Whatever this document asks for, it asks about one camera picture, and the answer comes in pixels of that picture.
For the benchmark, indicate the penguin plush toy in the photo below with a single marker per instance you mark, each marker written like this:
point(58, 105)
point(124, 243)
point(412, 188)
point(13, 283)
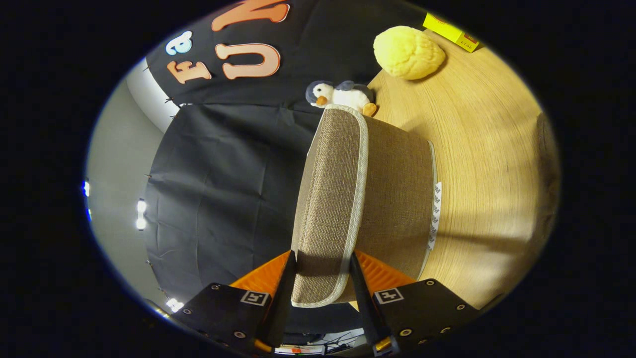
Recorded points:
point(343, 97)

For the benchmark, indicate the yellow book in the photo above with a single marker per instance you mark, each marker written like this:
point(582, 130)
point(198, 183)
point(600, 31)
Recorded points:
point(449, 31)

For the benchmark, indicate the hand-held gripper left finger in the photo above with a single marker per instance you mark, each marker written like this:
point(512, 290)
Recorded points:
point(280, 313)

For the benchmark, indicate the brown fabric storage box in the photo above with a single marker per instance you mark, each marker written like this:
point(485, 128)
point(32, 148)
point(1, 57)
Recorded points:
point(333, 199)

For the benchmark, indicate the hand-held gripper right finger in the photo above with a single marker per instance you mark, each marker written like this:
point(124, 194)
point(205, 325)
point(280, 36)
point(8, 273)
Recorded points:
point(370, 313)

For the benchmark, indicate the yellow plush bun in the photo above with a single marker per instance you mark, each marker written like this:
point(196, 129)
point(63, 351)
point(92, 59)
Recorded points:
point(407, 52)

